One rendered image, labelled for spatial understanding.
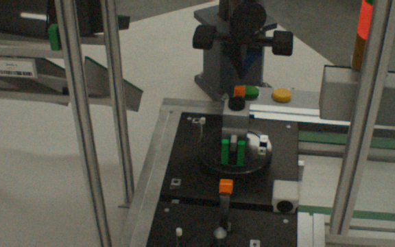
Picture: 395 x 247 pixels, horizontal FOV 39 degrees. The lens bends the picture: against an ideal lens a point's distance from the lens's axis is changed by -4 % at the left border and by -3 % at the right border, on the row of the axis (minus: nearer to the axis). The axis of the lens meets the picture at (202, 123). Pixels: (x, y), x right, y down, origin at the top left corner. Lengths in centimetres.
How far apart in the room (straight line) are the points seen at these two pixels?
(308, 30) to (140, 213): 268
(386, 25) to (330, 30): 284
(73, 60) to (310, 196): 55
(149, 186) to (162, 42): 68
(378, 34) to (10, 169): 84
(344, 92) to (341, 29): 279
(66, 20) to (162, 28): 102
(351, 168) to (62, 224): 56
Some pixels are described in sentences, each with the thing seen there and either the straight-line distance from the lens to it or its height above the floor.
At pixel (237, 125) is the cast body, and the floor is 106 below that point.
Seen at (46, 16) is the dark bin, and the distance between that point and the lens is 78.
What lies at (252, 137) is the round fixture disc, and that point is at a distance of 108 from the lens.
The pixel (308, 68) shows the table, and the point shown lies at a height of 86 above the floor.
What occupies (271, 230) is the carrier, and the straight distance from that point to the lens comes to 94.
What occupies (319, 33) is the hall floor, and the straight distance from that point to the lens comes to 353.
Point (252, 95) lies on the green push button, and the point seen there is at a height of 97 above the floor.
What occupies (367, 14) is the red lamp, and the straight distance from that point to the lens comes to 75.
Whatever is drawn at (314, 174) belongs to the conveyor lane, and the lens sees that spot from 113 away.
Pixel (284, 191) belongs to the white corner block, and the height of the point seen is 99.
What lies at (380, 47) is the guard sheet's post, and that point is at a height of 131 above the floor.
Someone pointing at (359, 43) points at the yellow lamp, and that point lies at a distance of 78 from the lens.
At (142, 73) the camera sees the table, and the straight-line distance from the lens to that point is 150.
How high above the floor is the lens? 168
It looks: 38 degrees down
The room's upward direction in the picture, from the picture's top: straight up
